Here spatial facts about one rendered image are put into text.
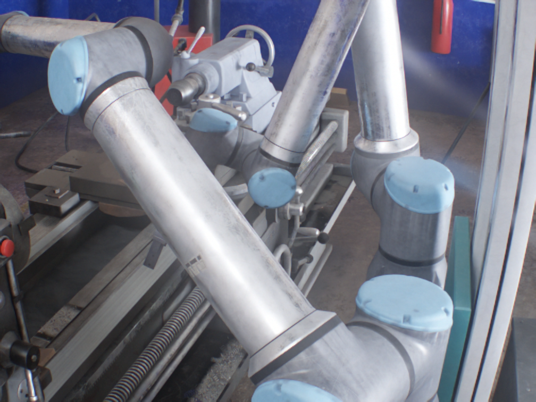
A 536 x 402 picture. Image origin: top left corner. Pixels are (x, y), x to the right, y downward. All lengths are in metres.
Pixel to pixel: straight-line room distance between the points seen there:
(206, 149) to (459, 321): 0.65
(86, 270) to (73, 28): 0.90
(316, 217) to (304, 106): 1.71
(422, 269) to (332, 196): 1.76
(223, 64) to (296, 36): 3.49
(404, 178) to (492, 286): 0.40
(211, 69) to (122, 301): 1.04
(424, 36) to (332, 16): 4.40
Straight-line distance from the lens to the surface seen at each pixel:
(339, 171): 3.42
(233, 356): 2.18
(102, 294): 1.73
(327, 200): 3.16
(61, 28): 1.37
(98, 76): 1.03
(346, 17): 1.31
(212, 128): 1.46
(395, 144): 1.55
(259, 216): 1.97
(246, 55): 2.64
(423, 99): 5.81
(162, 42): 1.13
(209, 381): 2.09
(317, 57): 1.31
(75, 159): 2.42
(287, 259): 2.07
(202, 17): 4.71
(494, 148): 1.29
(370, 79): 1.50
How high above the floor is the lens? 1.76
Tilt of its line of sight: 25 degrees down
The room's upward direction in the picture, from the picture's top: 1 degrees clockwise
